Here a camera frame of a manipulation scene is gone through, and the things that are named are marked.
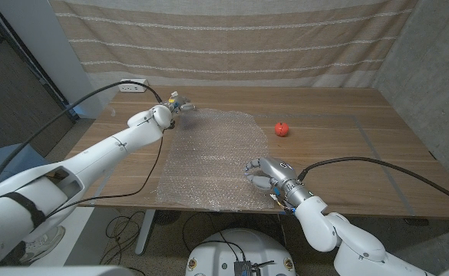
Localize grey sneaker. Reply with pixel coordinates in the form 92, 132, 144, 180
18, 225, 66, 265

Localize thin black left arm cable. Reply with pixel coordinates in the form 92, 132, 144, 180
45, 130, 166, 219

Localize white table leg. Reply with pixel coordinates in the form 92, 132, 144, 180
134, 209, 157, 256

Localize black floor cables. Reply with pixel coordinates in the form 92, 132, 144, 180
100, 209, 148, 266

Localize white power strip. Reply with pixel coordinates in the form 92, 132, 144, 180
118, 78, 149, 94

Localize red toy fruit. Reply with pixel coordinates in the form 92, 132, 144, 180
274, 122, 290, 138

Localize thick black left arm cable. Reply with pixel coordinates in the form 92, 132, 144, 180
0, 80, 163, 192

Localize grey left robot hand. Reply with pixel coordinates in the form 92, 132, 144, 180
161, 90, 196, 114

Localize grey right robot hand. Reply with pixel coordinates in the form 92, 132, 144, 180
243, 156, 312, 208

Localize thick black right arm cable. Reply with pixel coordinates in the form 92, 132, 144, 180
297, 156, 449, 210

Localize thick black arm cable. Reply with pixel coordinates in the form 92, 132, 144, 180
297, 156, 449, 210
0, 80, 163, 192

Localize clear bubble wrap sheet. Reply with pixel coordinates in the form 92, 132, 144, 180
155, 108, 282, 212

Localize beige striped backdrop cloth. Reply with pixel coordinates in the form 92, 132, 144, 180
48, 0, 419, 88

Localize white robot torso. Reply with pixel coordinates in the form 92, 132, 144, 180
184, 228, 297, 276

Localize blue seat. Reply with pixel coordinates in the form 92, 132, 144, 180
0, 143, 48, 192

